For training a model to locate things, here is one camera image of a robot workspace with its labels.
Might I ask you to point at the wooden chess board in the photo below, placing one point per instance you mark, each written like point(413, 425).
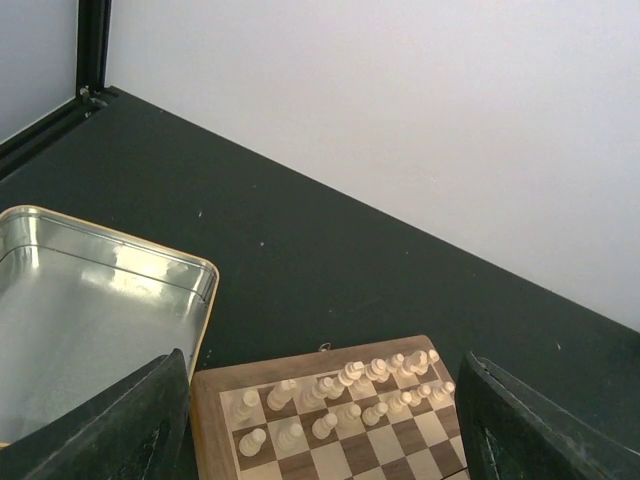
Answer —
point(213, 443)

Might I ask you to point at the yellow-rimmed metal tin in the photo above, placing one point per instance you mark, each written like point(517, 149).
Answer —
point(83, 306)

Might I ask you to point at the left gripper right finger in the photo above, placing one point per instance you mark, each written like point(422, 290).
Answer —
point(511, 431)

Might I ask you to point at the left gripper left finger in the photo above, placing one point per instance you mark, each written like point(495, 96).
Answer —
point(132, 430)

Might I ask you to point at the white chess pieces row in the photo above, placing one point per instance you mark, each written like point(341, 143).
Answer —
point(385, 419)

